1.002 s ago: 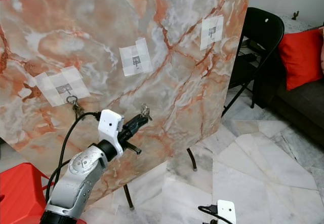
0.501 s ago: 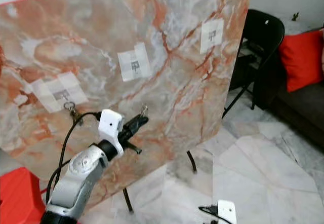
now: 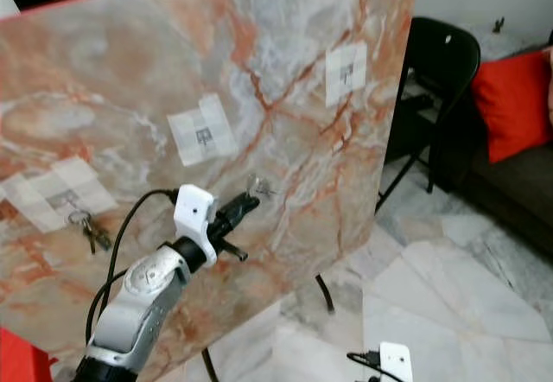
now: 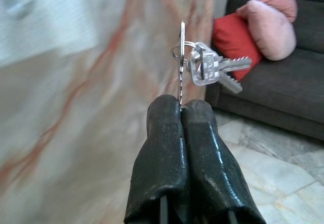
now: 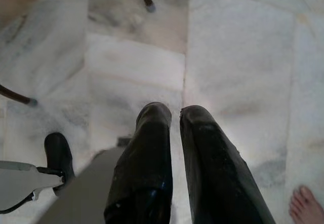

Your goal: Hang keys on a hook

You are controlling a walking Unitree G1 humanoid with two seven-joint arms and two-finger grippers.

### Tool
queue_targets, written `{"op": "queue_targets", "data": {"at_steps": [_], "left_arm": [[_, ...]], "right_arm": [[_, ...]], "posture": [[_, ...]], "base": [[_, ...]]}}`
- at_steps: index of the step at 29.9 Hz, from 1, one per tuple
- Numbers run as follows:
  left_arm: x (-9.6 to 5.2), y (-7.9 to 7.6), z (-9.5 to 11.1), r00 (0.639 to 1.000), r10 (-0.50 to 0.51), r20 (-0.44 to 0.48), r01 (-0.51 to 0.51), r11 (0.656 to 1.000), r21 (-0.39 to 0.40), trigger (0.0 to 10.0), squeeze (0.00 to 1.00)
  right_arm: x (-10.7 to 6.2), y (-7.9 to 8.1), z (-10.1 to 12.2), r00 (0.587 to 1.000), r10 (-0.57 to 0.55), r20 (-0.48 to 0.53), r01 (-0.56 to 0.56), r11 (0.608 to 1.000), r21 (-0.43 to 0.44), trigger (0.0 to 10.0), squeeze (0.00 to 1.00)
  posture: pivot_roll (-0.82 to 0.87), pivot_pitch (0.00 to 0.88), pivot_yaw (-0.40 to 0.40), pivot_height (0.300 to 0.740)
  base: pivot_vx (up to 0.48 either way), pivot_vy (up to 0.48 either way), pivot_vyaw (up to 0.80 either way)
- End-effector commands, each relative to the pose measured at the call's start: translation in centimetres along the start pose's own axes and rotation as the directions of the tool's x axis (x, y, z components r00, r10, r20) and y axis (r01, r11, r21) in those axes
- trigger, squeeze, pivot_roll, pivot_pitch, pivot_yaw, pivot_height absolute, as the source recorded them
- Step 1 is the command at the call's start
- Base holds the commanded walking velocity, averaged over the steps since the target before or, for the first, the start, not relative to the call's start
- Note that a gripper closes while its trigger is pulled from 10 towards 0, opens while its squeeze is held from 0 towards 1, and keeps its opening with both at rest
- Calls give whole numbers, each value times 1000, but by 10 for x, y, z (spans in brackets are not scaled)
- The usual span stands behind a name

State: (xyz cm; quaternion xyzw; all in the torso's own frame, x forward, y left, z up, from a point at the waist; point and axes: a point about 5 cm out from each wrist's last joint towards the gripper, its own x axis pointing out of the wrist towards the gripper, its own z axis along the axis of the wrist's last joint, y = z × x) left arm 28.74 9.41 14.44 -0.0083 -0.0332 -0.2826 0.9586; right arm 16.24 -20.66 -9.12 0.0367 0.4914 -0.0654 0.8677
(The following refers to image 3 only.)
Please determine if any clear hook with tape patch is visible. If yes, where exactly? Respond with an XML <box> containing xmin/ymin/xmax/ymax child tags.
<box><xmin>3</xmin><ymin>156</ymin><xmax>119</xmax><ymax>233</ymax></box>
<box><xmin>166</xmin><ymin>93</ymin><xmax>239</xmax><ymax>168</ymax></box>
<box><xmin>325</xmin><ymin>41</ymin><xmax>369</xmax><ymax>109</ymax></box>

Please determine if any marble table with red edge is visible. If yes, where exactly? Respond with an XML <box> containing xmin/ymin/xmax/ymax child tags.
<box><xmin>0</xmin><ymin>0</ymin><xmax>421</xmax><ymax>382</ymax></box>

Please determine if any black folding chair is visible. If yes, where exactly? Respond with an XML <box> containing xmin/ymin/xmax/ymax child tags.
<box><xmin>375</xmin><ymin>16</ymin><xmax>483</xmax><ymax>215</ymax></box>

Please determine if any red plastic stool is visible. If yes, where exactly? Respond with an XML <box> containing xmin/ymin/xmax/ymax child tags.
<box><xmin>0</xmin><ymin>327</ymin><xmax>58</xmax><ymax>382</ymax></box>

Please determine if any dark sofa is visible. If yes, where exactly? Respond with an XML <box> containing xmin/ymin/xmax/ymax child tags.
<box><xmin>439</xmin><ymin>136</ymin><xmax>553</xmax><ymax>255</ymax></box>

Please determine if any red cushion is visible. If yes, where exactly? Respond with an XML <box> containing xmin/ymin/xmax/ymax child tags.
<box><xmin>472</xmin><ymin>48</ymin><xmax>553</xmax><ymax>164</ymax></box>

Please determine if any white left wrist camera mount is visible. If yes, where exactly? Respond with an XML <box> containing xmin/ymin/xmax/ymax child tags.
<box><xmin>174</xmin><ymin>184</ymin><xmax>218</xmax><ymax>268</ymax></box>

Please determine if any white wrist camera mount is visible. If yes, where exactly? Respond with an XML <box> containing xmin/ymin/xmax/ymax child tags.
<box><xmin>378</xmin><ymin>341</ymin><xmax>414</xmax><ymax>382</ymax></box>
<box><xmin>174</xmin><ymin>184</ymin><xmax>218</xmax><ymax>268</ymax></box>

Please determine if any dark key bunch on ring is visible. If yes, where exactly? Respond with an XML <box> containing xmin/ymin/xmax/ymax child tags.
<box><xmin>67</xmin><ymin>210</ymin><xmax>114</xmax><ymax>254</ymax></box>

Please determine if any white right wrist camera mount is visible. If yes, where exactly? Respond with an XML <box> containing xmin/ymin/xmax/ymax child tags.
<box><xmin>378</xmin><ymin>341</ymin><xmax>414</xmax><ymax>382</ymax></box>

